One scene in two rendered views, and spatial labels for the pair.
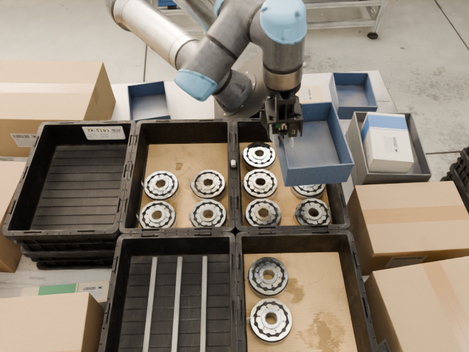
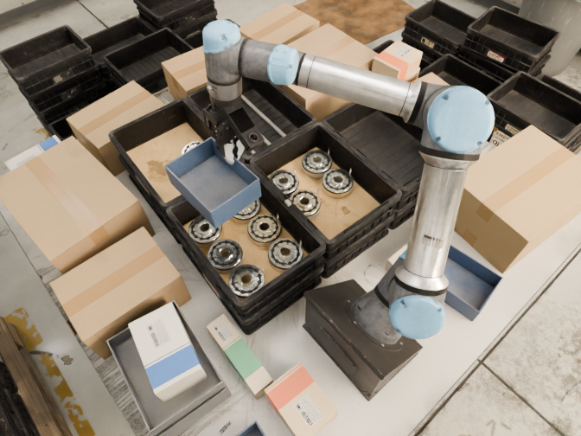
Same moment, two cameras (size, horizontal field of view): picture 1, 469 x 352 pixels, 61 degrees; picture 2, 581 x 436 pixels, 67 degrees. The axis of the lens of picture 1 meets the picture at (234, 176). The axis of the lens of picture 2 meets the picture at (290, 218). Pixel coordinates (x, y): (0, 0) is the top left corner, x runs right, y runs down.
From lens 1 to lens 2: 140 cm
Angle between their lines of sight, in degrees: 67
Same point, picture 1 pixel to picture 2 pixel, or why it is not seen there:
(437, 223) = (93, 281)
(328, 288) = (169, 194)
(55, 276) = not seen: hidden behind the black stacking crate
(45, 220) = (386, 126)
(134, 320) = (277, 118)
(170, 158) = (358, 212)
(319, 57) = not seen: outside the picture
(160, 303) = (270, 131)
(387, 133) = (167, 348)
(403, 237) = (123, 252)
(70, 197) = (392, 144)
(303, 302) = not seen: hidden behind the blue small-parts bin
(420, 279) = (101, 213)
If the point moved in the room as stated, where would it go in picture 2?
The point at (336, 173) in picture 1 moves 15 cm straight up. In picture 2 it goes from (177, 166) to (163, 124)
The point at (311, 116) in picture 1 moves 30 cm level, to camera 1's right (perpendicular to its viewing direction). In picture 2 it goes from (228, 211) to (114, 278)
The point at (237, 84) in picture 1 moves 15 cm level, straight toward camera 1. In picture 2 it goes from (367, 303) to (331, 261)
